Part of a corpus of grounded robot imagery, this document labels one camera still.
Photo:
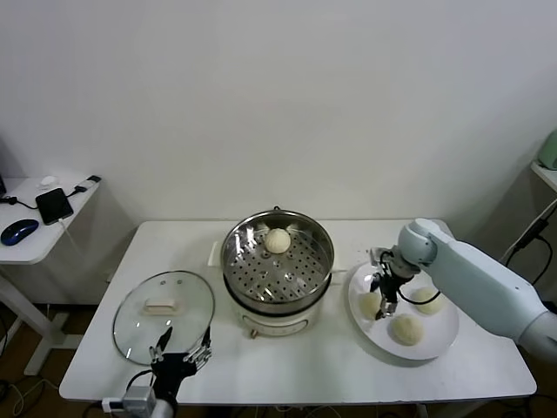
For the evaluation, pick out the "small white earbud case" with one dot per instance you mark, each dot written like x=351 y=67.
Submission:
x=49 y=181

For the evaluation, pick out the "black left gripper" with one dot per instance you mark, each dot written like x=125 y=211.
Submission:
x=174 y=366

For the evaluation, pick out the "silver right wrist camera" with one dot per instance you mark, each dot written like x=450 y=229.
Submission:
x=376 y=254

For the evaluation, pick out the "small white side table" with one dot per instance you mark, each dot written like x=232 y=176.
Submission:
x=30 y=252

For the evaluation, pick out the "perforated steel steamer basket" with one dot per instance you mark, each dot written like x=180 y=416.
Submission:
x=327 y=252

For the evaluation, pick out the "round glass pot lid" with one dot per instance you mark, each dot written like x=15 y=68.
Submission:
x=191 y=296

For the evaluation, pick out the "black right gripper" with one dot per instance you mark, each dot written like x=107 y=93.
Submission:
x=389 y=283

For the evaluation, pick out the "blue computer mouse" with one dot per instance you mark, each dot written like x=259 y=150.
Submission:
x=19 y=231

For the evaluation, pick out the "white shelf table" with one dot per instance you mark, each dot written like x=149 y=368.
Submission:
x=546 y=176

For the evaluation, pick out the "pale green appliance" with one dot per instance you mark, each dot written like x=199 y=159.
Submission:
x=550 y=152

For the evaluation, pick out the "large white round plate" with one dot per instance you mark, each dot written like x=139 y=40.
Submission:
x=439 y=339

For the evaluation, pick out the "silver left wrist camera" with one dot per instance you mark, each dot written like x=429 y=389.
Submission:
x=137 y=395

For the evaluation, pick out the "black smartphone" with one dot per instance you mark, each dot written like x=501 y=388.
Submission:
x=54 y=206

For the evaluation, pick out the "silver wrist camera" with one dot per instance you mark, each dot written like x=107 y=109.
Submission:
x=376 y=254
x=137 y=395

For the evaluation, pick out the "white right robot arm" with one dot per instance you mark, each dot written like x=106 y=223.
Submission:
x=478 y=274

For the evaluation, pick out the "white steamed baozi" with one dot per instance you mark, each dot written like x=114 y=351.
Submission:
x=428 y=301
x=277 y=240
x=367 y=305
x=405 y=329

